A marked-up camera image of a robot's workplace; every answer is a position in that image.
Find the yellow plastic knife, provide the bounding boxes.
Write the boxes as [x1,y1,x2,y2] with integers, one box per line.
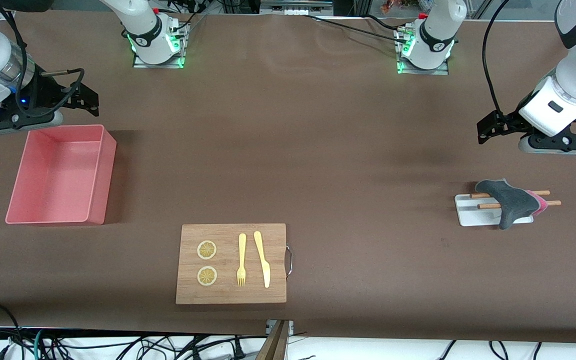
[253,230,271,289]

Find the small metal bracket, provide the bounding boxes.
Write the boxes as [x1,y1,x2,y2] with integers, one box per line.
[266,320,295,337]

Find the white rack with wooden rods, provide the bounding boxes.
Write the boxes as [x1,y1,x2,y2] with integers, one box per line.
[454,190,562,227]

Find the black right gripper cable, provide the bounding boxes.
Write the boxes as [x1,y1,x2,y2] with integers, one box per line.
[0,0,86,119]

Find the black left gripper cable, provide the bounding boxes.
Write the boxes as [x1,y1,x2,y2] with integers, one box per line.
[482,0,511,118]

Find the grey cloth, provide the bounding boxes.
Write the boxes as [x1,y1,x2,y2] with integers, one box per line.
[474,178,549,231]

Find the pink plastic bin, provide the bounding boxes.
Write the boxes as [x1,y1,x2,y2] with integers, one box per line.
[5,124,118,226]

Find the yellow plastic fork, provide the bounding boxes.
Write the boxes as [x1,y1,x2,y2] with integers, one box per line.
[236,233,247,287]

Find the teal floor cable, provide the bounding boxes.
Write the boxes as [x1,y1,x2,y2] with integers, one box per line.
[33,328,49,360]

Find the black cable on table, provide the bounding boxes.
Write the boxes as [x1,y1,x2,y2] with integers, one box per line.
[364,14,405,32]
[303,14,411,43]

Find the wooden post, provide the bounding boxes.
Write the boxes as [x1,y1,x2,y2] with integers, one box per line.
[255,320,289,360]

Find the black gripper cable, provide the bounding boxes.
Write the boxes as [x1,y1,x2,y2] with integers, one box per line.
[482,0,511,118]
[0,0,86,119]

